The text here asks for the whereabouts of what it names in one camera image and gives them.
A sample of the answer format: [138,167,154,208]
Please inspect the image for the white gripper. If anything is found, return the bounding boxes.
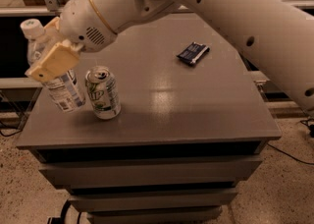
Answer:
[26,0,118,83]

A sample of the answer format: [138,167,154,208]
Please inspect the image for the clear plastic water bottle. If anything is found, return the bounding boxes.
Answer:
[21,19,85,112]

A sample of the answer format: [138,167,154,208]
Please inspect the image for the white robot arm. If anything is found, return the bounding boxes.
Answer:
[26,0,314,115]

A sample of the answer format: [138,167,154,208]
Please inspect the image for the green white soda can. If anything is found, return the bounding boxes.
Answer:
[85,66,121,120]

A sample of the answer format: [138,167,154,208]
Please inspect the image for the dark blue snack packet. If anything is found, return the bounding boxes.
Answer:
[177,42,210,66]

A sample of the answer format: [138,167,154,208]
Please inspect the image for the grey drawer cabinet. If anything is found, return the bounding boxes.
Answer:
[15,12,283,224]

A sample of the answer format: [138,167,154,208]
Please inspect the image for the top grey drawer front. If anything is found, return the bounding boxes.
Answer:
[39,155,262,189]

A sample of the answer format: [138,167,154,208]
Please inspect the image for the grey drawer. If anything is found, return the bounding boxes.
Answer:
[39,155,262,189]
[70,188,237,212]
[87,206,222,224]

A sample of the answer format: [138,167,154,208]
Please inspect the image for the middle grey drawer front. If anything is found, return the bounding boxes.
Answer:
[70,188,237,212]

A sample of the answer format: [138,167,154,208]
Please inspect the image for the bottom grey drawer front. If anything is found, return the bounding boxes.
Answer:
[87,206,222,224]

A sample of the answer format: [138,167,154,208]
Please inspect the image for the black floor cable left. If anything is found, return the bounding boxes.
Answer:
[0,119,24,138]

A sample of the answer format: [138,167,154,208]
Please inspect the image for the black floor cable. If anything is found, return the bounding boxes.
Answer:
[266,118,314,166]
[0,119,24,138]

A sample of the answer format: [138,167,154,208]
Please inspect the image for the black cable under cabinet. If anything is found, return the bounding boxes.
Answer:
[47,198,82,224]

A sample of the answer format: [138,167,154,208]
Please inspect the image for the black floor cable right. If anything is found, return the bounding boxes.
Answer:
[266,118,314,166]

